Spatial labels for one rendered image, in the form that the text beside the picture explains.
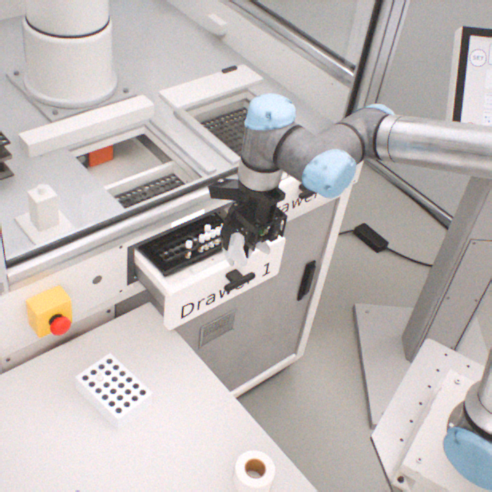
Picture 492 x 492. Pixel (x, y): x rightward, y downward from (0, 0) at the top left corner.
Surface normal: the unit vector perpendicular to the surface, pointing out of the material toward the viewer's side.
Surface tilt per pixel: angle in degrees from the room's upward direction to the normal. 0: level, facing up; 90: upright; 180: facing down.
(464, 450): 97
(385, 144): 86
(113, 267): 90
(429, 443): 0
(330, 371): 0
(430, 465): 0
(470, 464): 97
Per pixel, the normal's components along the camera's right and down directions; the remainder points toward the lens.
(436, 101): -0.78, 0.37
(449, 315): 0.00, 0.70
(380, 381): 0.03, -0.72
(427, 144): -0.70, 0.04
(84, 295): 0.62, 0.59
